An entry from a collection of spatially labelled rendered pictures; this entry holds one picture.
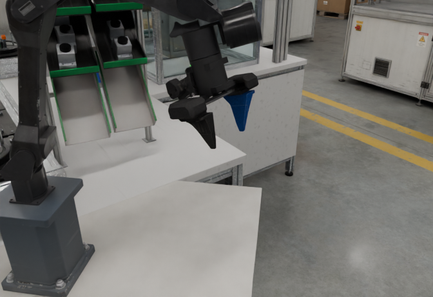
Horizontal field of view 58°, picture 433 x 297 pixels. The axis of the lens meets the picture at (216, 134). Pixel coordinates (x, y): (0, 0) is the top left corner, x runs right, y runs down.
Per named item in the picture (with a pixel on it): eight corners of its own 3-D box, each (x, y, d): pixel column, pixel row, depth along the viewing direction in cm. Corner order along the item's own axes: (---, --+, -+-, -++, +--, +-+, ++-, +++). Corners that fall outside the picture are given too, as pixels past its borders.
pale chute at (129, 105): (154, 125, 126) (156, 120, 122) (114, 133, 120) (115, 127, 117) (133, 51, 133) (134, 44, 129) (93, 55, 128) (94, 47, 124)
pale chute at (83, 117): (110, 137, 118) (111, 132, 114) (65, 146, 113) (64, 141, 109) (89, 58, 125) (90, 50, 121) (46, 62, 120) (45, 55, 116)
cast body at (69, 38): (76, 53, 113) (75, 33, 108) (61, 55, 112) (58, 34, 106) (71, 36, 118) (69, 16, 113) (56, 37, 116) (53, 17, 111)
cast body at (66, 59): (76, 73, 108) (75, 53, 103) (60, 74, 106) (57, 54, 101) (73, 54, 113) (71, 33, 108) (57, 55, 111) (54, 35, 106)
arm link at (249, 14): (174, -5, 59) (249, -28, 59) (176, -11, 67) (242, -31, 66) (195, 64, 64) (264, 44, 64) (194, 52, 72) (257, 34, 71)
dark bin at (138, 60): (147, 64, 118) (148, 44, 113) (103, 69, 113) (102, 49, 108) (122, 12, 134) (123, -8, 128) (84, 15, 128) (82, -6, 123)
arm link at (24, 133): (3, -12, 58) (48, -4, 59) (22, -17, 64) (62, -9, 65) (8, 169, 71) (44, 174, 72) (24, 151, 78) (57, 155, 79)
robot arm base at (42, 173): (38, 205, 75) (32, 179, 72) (8, 202, 76) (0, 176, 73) (57, 185, 81) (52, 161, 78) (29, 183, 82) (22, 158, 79)
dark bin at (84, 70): (99, 72, 110) (98, 51, 105) (50, 78, 105) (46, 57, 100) (79, 16, 126) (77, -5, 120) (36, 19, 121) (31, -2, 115)
